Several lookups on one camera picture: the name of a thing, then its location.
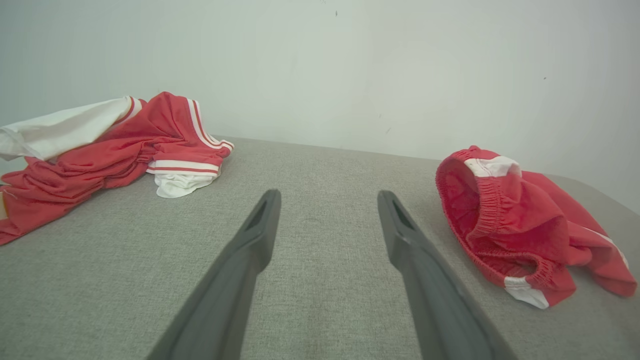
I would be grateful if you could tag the red white basketball jersey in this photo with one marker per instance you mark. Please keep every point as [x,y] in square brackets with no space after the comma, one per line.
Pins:
[100,155]

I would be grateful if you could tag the red white shorts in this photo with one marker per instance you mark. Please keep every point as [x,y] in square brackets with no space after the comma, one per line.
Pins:
[520,215]

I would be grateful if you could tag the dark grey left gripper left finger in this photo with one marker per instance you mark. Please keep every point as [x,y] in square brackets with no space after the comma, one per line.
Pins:
[235,280]

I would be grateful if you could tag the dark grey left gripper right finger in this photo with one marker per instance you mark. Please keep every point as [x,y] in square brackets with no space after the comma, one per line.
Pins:
[435,300]

